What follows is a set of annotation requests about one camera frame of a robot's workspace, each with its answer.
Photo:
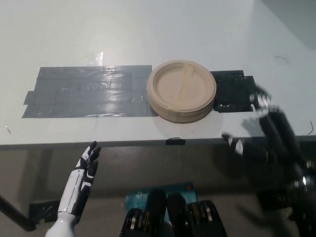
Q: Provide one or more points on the beige paper plate stack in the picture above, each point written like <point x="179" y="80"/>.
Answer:
<point x="181" y="91"/>

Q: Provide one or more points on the black diagonal bar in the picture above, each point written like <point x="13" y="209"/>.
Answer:
<point x="14" y="213"/>

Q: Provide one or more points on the teal cardboard box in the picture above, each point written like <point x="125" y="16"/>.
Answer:
<point x="190" y="191"/>

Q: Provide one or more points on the grey duct tape patch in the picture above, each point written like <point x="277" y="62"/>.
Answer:
<point x="86" y="91"/>

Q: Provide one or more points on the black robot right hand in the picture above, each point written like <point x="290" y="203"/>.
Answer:
<point x="274" y="138"/>

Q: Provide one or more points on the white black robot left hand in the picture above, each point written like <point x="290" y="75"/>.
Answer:
<point x="74" y="187"/>

